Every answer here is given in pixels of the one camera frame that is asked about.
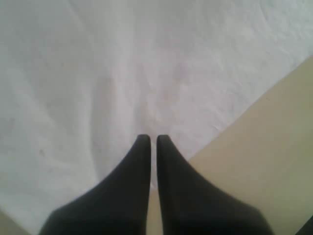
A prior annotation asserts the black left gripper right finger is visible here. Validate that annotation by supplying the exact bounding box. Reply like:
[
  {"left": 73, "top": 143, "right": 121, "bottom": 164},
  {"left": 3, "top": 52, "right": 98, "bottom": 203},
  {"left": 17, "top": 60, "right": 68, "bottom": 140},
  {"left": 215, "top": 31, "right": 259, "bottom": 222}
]
[{"left": 156, "top": 135, "right": 273, "bottom": 235}]

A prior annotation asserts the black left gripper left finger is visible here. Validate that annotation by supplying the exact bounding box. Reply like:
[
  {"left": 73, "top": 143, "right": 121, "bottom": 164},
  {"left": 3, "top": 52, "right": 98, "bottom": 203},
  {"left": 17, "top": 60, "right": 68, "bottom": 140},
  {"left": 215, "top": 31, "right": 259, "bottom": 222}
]
[{"left": 40, "top": 135, "right": 151, "bottom": 235}]

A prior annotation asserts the white t-shirt red print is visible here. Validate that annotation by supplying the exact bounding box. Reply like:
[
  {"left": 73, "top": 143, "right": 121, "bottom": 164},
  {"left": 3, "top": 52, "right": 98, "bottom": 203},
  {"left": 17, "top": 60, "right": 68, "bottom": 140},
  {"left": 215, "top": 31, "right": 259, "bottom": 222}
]
[{"left": 0, "top": 0, "right": 313, "bottom": 235}]

